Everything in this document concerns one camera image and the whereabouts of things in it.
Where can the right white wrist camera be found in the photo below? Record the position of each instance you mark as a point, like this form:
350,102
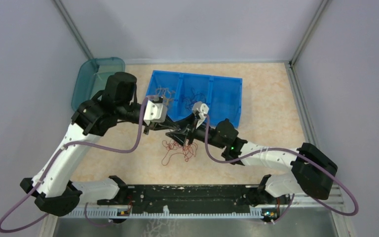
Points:
199,110

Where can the aluminium frame rail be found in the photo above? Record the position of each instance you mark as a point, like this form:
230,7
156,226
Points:
81,199

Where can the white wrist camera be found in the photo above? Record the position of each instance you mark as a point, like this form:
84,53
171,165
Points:
199,110
155,111

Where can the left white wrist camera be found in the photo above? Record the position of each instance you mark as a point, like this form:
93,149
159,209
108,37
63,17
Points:
155,111

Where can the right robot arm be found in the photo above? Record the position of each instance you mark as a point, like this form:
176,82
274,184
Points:
304,170

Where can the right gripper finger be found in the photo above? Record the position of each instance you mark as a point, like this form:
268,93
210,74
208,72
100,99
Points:
179,137
187,122

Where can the teal translucent plastic tray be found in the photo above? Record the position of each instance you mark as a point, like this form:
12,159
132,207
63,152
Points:
92,77

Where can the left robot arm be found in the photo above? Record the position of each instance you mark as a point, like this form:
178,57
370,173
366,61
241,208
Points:
52,188

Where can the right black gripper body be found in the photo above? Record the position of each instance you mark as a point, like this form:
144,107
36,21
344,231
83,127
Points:
198,133

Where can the blue three-compartment bin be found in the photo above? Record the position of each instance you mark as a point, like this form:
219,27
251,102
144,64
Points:
223,95

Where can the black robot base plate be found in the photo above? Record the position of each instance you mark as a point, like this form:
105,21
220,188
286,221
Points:
250,201

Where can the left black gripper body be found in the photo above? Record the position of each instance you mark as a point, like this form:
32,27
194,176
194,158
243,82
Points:
152,126

